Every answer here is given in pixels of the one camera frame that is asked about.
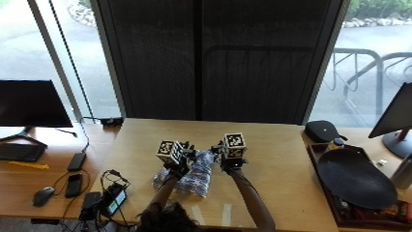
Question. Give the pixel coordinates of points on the person's left hand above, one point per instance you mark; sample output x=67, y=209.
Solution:
x=183, y=162

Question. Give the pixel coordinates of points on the person's right hand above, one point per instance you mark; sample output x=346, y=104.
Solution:
x=233, y=162

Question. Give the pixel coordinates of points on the blue and white patterned cloth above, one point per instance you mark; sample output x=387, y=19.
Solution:
x=195, y=179

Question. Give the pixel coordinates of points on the white marker cube, right glove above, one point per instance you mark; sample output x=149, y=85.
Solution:
x=234, y=145

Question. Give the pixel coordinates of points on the white marker cube, glove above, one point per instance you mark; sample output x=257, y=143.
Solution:
x=234, y=145
x=170, y=151

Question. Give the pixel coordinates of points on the white marker cube, left glove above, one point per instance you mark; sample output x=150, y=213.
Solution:
x=170, y=151

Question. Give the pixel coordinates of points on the small black box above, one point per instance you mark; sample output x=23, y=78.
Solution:
x=111, y=121

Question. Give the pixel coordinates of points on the black device with lit screen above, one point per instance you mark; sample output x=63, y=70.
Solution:
x=114, y=199

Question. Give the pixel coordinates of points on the black zip case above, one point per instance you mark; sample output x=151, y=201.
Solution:
x=323, y=130

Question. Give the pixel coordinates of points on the black power adapter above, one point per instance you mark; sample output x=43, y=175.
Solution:
x=77, y=161

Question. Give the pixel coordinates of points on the small yellow bottle, black cap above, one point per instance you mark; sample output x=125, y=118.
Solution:
x=337, y=144

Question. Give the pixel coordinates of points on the black mesh window screen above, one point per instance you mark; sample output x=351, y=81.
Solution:
x=215, y=61

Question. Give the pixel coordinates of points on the black power bank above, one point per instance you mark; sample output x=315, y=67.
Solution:
x=90, y=204

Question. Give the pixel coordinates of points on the black phone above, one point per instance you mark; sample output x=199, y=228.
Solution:
x=74, y=185

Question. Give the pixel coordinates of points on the brown wooden tray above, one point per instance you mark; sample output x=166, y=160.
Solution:
x=330, y=196

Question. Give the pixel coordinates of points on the black oval plate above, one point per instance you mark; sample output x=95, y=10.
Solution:
x=357, y=179

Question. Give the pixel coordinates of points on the black computer mouse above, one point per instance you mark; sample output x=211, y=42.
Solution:
x=43, y=196

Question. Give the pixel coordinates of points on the yellow flat tool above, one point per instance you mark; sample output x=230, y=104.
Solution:
x=29, y=165

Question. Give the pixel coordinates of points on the small white clip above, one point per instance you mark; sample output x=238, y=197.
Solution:
x=382, y=162

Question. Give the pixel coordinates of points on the black monitor stand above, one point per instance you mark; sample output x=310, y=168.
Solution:
x=23, y=135

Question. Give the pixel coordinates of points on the black keyboard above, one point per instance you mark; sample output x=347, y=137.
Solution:
x=22, y=152

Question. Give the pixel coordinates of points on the black computer monitor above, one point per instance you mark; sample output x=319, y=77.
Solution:
x=30, y=103

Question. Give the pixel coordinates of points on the grey round monitor stand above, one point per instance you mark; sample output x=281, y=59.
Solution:
x=401, y=145

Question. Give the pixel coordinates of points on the grey-backed computer monitor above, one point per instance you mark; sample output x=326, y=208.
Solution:
x=395, y=112

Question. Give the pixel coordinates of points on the metal bicycle rack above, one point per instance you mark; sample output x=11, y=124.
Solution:
x=379, y=80

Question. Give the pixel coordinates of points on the silver metal bottle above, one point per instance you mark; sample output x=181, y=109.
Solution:
x=403, y=174

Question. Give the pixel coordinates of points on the orange packet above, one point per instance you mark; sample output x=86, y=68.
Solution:
x=395, y=210

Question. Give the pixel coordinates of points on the grey window frame post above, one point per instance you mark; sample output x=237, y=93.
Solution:
x=57, y=58

